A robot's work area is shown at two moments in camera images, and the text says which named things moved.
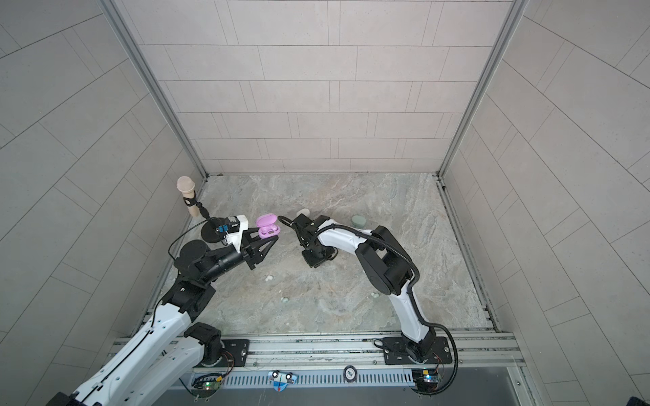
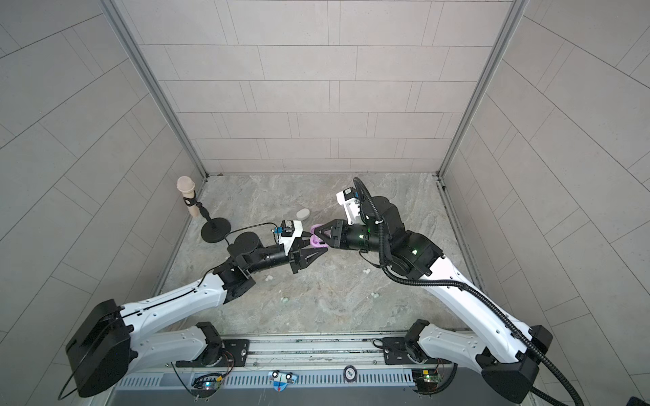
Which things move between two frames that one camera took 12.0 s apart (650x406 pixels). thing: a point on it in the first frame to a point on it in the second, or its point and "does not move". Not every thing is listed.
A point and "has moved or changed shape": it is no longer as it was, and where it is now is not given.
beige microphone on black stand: [209, 231] does not move
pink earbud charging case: [267, 226] has moved or changed shape
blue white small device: [280, 380] does not move
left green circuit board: [206, 386] does not move
